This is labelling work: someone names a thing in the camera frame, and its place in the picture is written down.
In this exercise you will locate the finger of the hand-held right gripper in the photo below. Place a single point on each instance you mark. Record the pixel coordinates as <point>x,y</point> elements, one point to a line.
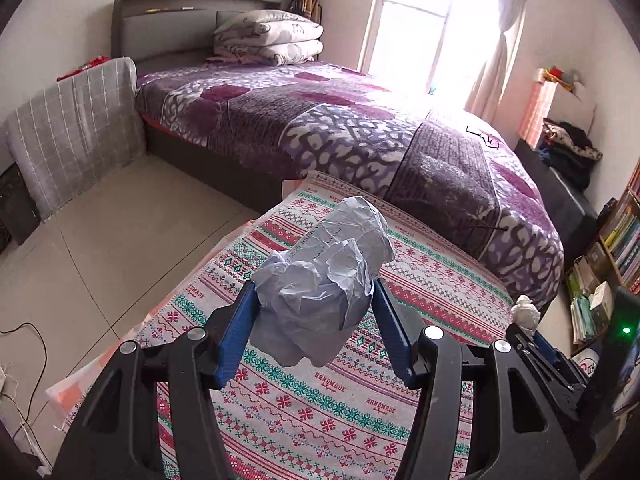
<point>540,365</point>
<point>546,345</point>

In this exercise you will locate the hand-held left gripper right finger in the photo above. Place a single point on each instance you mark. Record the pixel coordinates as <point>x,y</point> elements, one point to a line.
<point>395,332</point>

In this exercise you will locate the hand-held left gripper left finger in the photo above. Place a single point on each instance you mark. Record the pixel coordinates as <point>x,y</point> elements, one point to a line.
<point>240,322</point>

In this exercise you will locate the white tissue wad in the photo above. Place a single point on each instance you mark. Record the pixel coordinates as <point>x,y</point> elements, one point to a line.
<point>525,312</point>

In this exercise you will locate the white paper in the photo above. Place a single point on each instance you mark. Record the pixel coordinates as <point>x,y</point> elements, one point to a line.
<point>320,280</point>

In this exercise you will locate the stack of books and boxes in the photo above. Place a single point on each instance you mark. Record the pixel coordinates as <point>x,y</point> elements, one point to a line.
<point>590,305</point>

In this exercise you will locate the wooden bookshelf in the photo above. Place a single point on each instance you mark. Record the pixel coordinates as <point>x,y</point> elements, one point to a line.
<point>592,255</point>

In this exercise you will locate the striped patterned tablecloth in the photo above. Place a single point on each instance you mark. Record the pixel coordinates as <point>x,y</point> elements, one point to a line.
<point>310,410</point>

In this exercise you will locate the row of upright books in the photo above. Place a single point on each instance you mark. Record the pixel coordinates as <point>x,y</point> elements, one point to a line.
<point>625,245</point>

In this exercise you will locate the black bench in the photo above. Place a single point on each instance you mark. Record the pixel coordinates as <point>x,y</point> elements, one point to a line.
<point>565,210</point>

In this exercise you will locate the pile of folded clothes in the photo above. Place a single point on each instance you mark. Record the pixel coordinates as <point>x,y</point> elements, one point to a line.
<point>572,152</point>

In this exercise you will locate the bed with purple bedspread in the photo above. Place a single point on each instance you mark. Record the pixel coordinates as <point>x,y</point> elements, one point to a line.
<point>350,130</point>

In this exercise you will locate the small black item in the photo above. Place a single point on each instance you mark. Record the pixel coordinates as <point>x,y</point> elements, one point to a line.
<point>482,136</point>

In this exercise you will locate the pink patterned box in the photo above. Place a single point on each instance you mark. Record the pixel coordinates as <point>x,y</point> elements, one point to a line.
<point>539,105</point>

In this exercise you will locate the grey plaid cloth cover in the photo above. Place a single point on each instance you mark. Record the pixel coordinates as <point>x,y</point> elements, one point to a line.
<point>75,135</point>

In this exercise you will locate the pale curtain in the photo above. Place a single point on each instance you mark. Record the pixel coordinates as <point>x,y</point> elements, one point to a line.
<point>500,60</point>

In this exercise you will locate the stack of white pillows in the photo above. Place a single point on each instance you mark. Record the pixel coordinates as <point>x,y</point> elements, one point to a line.
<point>270,35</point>

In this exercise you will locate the red cloth item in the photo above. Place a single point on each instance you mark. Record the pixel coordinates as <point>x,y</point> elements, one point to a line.
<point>82,71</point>

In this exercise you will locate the bright window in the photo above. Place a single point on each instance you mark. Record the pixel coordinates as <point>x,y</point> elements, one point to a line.
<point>425,20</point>

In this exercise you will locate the dark bed frame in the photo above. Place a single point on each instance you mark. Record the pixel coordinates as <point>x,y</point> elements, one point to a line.
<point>165,25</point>

